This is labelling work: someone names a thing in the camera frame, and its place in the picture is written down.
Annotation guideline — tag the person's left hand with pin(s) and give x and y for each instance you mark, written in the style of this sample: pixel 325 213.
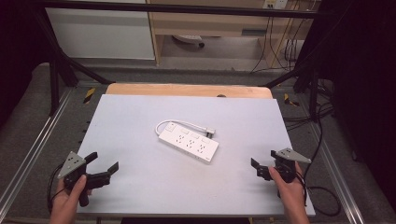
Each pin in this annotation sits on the person's left hand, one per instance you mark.
pixel 67 200

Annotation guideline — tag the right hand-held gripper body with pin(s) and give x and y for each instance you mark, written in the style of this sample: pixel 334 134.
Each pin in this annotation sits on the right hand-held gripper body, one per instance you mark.
pixel 286 166

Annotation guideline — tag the white cabinet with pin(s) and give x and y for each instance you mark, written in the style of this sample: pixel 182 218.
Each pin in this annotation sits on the white cabinet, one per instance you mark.
pixel 99 31

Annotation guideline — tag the dark curtain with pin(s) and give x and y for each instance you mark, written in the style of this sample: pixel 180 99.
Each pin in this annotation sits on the dark curtain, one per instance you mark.
pixel 361 77
pixel 18 46

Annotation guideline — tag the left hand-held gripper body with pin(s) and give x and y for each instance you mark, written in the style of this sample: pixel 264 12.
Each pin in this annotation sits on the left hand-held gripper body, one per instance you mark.
pixel 72 164

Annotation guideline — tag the aluminium floor rail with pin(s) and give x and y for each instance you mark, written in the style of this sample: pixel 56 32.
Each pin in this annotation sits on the aluminium floor rail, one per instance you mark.
pixel 31 149
pixel 337 177

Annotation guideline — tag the black metal frame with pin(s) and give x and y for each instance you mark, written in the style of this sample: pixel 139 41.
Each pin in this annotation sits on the black metal frame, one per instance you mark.
pixel 174 8

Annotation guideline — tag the wooden desk with shelf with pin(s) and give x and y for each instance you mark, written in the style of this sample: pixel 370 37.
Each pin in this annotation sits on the wooden desk with shelf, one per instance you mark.
pixel 211 26

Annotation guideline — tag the white power strip with black plug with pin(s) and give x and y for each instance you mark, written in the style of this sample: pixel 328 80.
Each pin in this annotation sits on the white power strip with black plug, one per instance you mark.
pixel 190 39

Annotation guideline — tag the person's right hand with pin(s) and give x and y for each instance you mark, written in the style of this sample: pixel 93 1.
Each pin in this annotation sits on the person's right hand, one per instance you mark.
pixel 289 193

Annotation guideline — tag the white plug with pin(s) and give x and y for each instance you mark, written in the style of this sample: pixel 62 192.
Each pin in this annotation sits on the white plug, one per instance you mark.
pixel 211 131

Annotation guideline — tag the light wooden table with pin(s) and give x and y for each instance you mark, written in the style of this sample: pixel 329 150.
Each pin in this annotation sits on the light wooden table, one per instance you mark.
pixel 186 90

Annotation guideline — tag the white wall socket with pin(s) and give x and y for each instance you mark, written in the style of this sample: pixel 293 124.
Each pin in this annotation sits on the white wall socket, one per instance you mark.
pixel 275 3

